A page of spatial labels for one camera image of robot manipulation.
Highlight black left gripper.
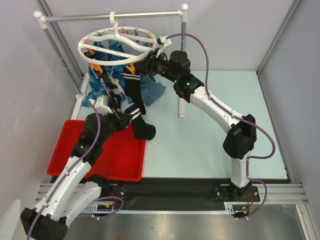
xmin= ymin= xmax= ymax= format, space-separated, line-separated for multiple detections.
xmin=98 ymin=106 xmax=133 ymax=144

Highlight orange clothes peg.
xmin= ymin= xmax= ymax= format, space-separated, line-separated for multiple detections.
xmin=83 ymin=49 xmax=95 ymax=59
xmin=125 ymin=62 xmax=136 ymax=74

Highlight black white-striped sock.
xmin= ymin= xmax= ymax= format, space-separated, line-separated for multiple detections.
xmin=124 ymin=104 xmax=156 ymax=141
xmin=122 ymin=66 xmax=146 ymax=115

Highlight white round clip hanger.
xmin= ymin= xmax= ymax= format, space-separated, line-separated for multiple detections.
xmin=77 ymin=11 xmax=157 ymax=66

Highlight yellow-orange clothes peg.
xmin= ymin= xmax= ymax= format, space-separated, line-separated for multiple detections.
xmin=90 ymin=63 xmax=103 ymax=73

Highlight black blue sunrise sock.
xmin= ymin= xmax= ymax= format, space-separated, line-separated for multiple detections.
xmin=88 ymin=63 xmax=110 ymax=99

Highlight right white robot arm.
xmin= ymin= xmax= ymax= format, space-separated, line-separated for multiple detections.
xmin=134 ymin=50 xmax=257 ymax=201

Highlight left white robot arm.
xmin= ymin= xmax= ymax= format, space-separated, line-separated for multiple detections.
xmin=20 ymin=112 xmax=133 ymax=240

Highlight teal t-shirt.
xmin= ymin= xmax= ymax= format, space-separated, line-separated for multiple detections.
xmin=139 ymin=41 xmax=167 ymax=107

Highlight blue shark-print shorts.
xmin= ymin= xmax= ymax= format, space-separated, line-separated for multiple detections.
xmin=82 ymin=40 xmax=127 ymax=107

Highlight red plastic tray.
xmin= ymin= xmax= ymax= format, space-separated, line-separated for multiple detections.
xmin=47 ymin=120 xmax=146 ymax=182

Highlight white metal clothes rack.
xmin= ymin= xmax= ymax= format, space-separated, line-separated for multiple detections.
xmin=33 ymin=0 xmax=188 ymax=110

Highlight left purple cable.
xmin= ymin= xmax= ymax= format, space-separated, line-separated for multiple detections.
xmin=26 ymin=99 xmax=125 ymax=240

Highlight purple cable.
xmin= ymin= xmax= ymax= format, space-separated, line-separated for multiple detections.
xmin=167 ymin=33 xmax=276 ymax=221
xmin=26 ymin=99 xmax=125 ymax=240

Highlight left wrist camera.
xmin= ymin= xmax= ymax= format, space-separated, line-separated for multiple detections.
xmin=89 ymin=95 xmax=113 ymax=115

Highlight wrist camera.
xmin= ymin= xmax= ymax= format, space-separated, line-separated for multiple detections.
xmin=89 ymin=95 xmax=113 ymax=115
xmin=156 ymin=36 xmax=172 ymax=56

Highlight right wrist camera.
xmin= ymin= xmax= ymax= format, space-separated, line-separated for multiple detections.
xmin=156 ymin=36 xmax=172 ymax=56

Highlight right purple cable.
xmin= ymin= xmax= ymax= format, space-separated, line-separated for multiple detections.
xmin=167 ymin=33 xmax=276 ymax=221

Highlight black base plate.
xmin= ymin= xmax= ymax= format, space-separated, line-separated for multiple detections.
xmin=49 ymin=176 xmax=292 ymax=212

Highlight aluminium frame rail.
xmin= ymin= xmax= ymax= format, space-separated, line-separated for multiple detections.
xmin=34 ymin=182 xmax=310 ymax=213

